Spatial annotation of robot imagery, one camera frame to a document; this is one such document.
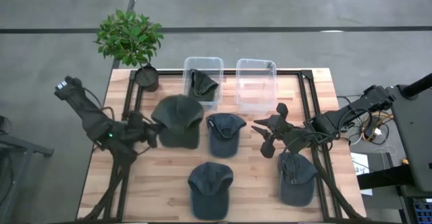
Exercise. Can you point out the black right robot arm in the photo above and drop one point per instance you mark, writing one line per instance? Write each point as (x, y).
(337, 116)

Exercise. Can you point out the blue denim cap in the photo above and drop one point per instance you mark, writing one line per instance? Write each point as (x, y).
(222, 139)
(298, 187)
(210, 193)

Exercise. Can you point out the dark control panel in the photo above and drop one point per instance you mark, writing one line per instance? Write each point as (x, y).
(423, 212)

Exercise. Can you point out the grey metal stand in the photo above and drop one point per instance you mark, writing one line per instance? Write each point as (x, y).
(27, 146)

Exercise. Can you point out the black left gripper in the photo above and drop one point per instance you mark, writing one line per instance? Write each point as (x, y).
(140, 131)

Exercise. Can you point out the black plant pot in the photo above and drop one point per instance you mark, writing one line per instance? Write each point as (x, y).
(146, 79)

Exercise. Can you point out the black flat bar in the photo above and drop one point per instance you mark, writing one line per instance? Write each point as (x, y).
(384, 178)

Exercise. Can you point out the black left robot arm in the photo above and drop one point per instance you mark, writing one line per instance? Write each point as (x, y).
(91, 119)

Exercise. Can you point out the black round pole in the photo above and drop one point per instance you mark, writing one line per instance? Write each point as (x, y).
(418, 86)

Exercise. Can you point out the clear plastic bin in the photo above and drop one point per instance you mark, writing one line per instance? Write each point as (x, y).
(256, 85)
(217, 65)

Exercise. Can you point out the white paper sheet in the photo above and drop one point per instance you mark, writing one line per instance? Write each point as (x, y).
(359, 166)

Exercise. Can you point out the grey desk top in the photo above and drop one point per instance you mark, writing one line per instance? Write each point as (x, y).
(415, 133)

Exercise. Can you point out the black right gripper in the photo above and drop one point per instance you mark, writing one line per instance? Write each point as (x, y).
(281, 133)

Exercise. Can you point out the olive green cap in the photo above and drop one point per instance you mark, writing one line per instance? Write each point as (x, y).
(179, 119)
(202, 87)

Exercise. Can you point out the green leafy plant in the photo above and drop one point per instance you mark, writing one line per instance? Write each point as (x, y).
(128, 38)

